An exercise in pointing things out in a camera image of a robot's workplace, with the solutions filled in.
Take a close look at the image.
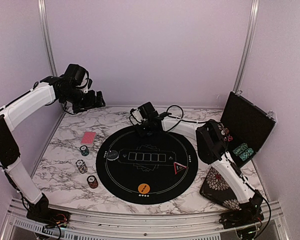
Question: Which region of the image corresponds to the black white poker chip stack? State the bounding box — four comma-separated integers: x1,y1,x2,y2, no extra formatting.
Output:
75,159,88,174

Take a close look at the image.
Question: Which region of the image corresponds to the green poker chip stack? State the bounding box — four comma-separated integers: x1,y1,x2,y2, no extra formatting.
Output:
79,145,90,157

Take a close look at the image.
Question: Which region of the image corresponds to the red triangular marker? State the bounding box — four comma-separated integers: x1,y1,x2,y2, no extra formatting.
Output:
173,162,187,175

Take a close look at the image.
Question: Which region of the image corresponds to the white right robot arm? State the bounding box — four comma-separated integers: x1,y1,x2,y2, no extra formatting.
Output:
129,102,264,228

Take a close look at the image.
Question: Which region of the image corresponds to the floral fabric pouch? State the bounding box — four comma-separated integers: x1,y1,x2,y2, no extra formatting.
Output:
199,167,241,211

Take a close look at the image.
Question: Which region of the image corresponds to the silver dealer button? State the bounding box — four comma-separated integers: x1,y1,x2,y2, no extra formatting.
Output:
106,150,120,161

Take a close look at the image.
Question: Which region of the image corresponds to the black poker chip case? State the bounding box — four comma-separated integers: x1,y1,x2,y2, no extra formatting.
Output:
208,92,276,168

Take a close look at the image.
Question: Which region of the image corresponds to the red playing card deck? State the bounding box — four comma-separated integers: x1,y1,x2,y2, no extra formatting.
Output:
81,131,97,144

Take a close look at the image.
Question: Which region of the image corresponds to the orange big blind button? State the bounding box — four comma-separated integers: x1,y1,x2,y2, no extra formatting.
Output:
137,183,151,194

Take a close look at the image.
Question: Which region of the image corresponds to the red poker chip stack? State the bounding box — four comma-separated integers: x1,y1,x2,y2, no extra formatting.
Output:
86,175,99,189

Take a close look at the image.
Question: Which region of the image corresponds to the round black poker mat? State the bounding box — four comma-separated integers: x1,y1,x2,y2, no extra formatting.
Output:
95,126,199,205

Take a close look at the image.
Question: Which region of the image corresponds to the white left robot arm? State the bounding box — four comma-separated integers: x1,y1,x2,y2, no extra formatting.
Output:
0,63,106,225

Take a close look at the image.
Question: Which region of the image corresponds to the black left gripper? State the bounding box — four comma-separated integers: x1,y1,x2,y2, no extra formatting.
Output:
60,86,105,113

